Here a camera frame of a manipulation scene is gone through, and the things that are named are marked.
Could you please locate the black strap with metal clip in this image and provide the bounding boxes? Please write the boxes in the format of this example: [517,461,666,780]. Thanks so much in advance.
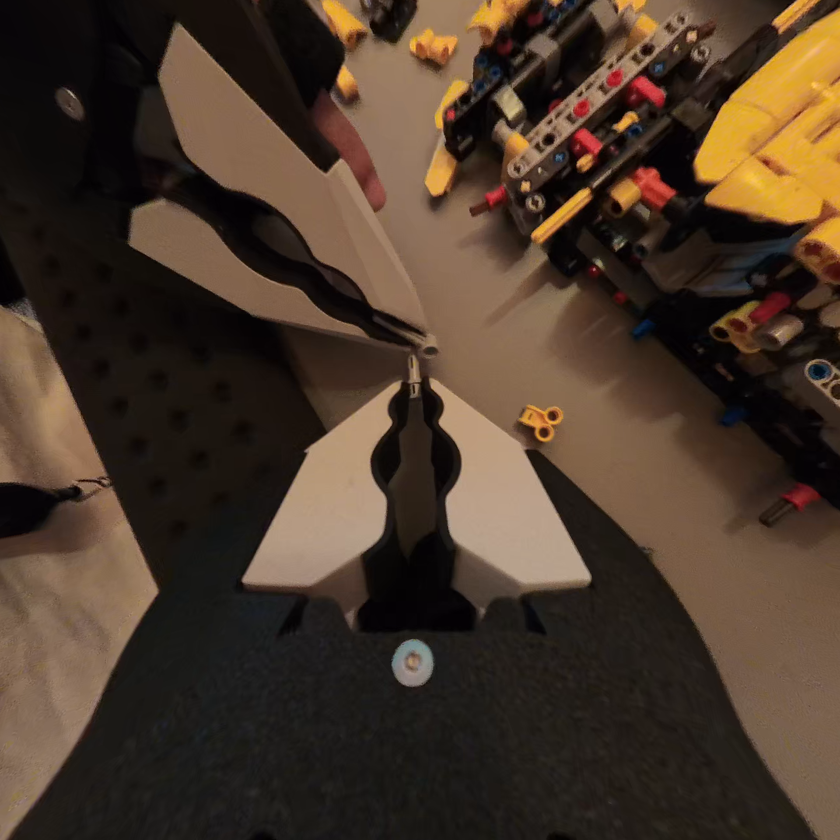
[0,476,112,539]

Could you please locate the pile of loose toy bricks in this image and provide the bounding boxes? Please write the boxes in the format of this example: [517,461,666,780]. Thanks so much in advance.
[322,0,460,105]

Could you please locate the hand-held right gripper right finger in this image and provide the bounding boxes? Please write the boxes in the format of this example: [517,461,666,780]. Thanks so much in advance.
[416,377,593,631]

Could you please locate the person's left hand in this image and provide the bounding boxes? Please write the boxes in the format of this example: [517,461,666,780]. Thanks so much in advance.
[311,91,388,213]

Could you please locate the small yellow toy piece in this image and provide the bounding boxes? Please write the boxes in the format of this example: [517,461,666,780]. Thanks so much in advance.
[518,403,565,442]

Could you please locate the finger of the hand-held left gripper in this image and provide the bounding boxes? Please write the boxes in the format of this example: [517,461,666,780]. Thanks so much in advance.
[128,196,424,350]
[156,21,429,341]

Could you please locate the toy car chassis model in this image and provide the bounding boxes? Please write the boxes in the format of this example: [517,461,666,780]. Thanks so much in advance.
[423,0,840,529]

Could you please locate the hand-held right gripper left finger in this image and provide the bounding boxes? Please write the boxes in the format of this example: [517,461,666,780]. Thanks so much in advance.
[241,378,413,631]

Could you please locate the grey desk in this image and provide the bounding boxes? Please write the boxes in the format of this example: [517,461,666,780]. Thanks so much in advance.
[282,0,840,840]

